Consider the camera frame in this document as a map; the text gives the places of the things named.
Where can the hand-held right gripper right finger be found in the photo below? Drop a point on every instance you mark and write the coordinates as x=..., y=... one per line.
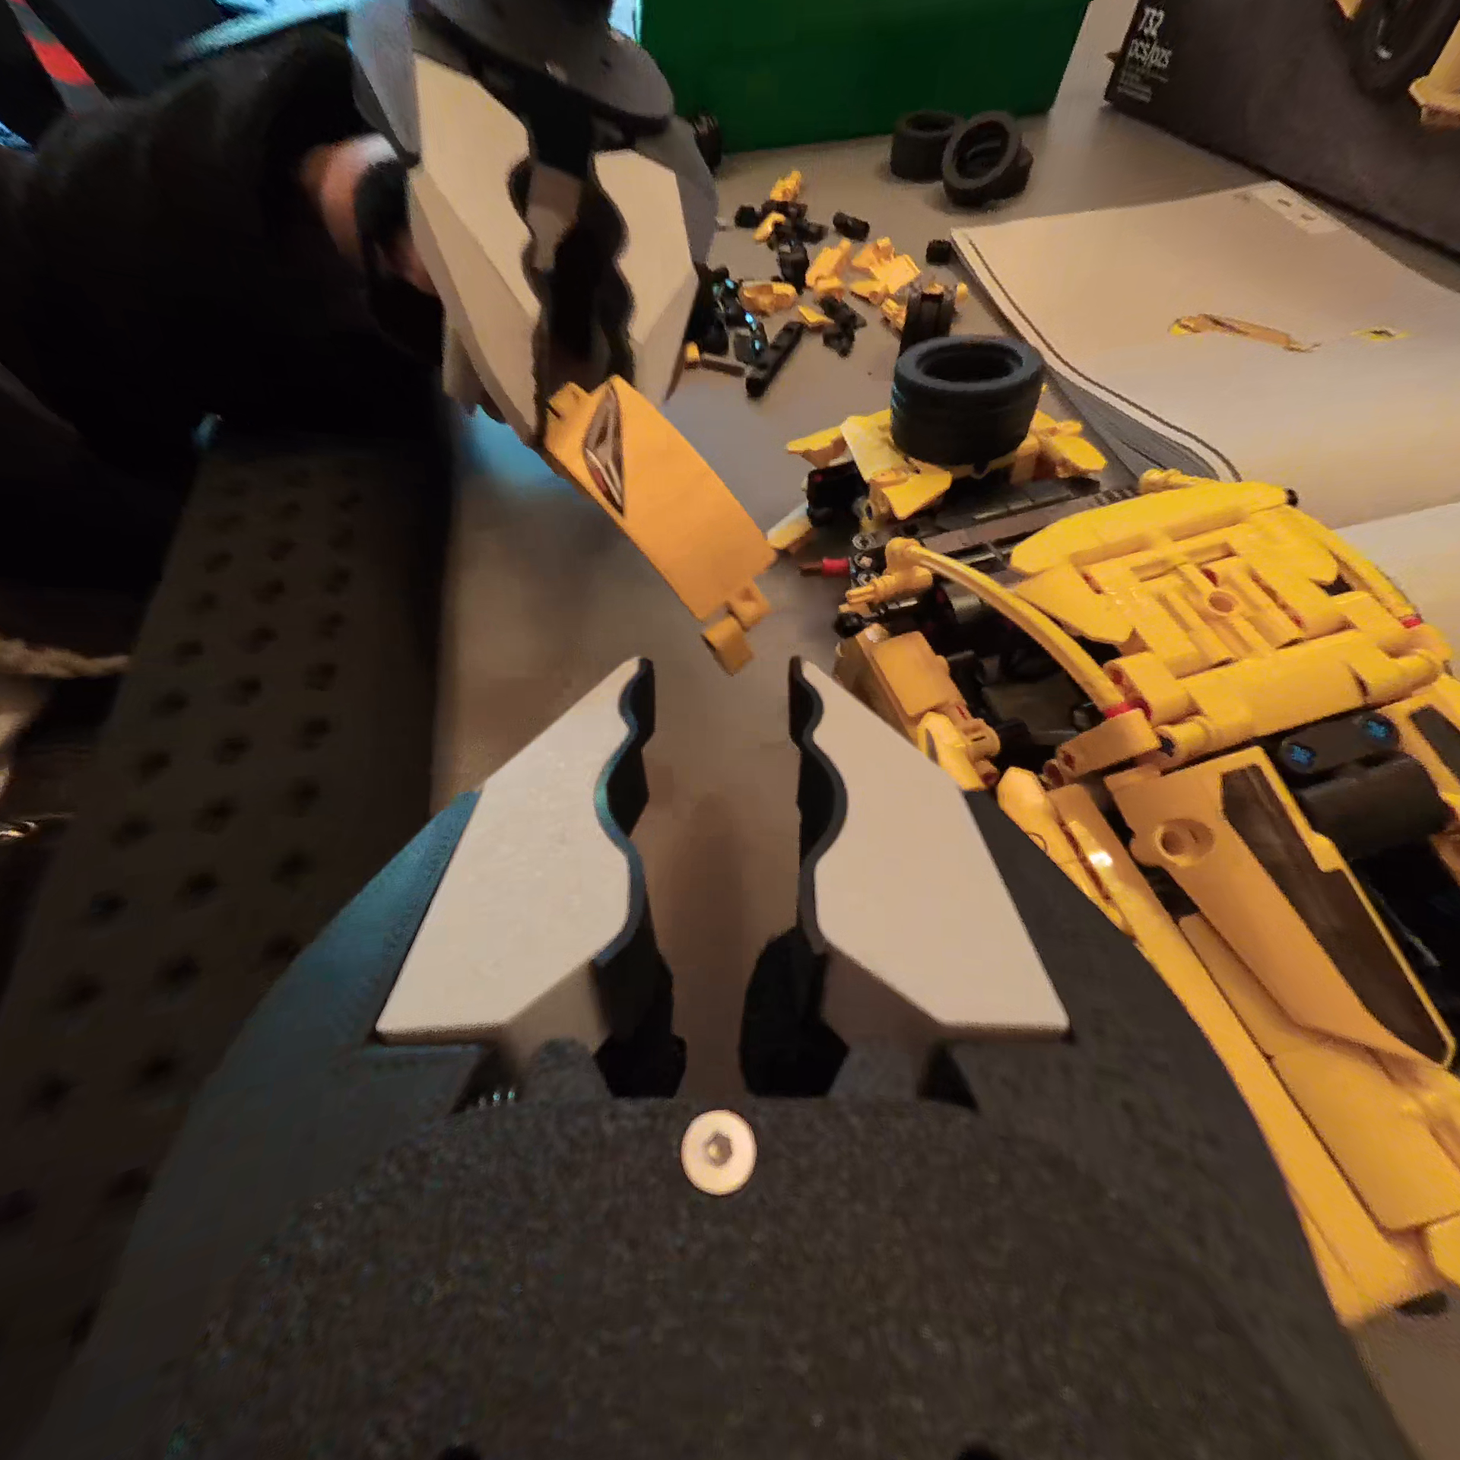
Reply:
x=935, y=913

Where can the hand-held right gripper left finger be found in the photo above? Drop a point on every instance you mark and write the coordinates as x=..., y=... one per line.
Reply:
x=512, y=900

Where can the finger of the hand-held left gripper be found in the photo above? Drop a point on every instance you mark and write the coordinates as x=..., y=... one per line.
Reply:
x=467, y=205
x=660, y=250

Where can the yellow toy brick panel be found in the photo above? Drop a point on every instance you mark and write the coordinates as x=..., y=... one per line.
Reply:
x=672, y=502

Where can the yellow toy brick car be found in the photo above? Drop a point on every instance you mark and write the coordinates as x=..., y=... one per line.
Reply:
x=1197, y=628

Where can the person's left forearm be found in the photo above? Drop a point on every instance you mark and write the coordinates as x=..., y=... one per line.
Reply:
x=170, y=228

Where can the grey desk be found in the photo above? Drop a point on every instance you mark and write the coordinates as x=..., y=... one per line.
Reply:
x=547, y=593

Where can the person's left hand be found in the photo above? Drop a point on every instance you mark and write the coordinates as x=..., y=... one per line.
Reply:
x=335, y=193

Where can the pile of yellow black bricks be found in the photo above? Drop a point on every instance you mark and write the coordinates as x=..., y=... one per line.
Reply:
x=797, y=285

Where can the green plastic bin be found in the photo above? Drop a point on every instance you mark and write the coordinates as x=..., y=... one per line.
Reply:
x=855, y=68

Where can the small black toy wheel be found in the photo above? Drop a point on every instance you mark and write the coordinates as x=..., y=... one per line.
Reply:
x=929, y=310

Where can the black toy tyre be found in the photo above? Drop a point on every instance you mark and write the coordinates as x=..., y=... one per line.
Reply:
x=966, y=398
x=987, y=160
x=921, y=146

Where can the open instruction booklet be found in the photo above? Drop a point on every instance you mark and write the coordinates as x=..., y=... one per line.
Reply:
x=1197, y=343

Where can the toy car set box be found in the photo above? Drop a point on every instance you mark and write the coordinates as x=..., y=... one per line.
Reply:
x=1287, y=103

